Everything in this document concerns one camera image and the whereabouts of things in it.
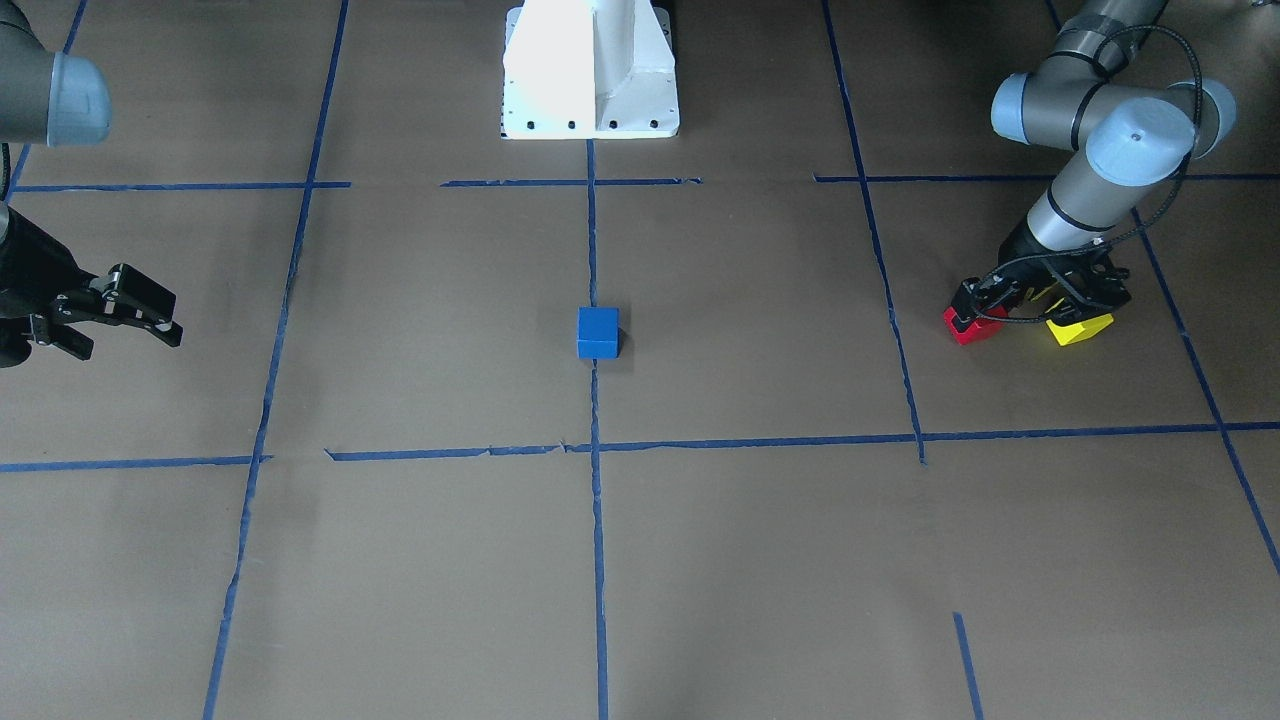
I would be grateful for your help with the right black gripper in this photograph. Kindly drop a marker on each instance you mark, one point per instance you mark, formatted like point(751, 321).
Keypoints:
point(30, 268)

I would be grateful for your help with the yellow wooden cube block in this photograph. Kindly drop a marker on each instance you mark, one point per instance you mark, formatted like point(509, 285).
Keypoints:
point(1074, 333)

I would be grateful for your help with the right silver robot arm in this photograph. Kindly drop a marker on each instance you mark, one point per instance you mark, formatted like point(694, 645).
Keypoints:
point(57, 99)

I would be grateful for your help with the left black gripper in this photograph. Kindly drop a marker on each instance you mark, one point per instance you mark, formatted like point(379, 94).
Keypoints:
point(1021, 246)

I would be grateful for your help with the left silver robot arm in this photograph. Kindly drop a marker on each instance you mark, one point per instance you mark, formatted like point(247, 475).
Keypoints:
point(1124, 141)

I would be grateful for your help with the white pedestal column base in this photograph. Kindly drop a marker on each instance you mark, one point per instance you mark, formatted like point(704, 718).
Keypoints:
point(581, 70)

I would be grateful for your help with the red wooden cube block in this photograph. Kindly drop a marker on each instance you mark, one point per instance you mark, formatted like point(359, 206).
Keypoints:
point(971, 330)

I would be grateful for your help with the blue wooden cube block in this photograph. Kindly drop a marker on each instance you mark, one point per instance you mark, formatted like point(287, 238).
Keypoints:
point(598, 333)

